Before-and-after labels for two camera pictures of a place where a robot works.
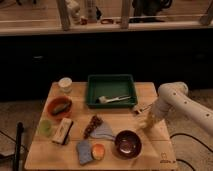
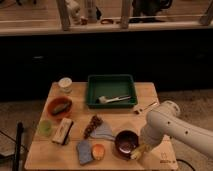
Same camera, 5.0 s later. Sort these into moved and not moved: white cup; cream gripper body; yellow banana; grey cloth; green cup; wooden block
Moved: yellow banana; cream gripper body
Not moved: wooden block; white cup; green cup; grey cloth
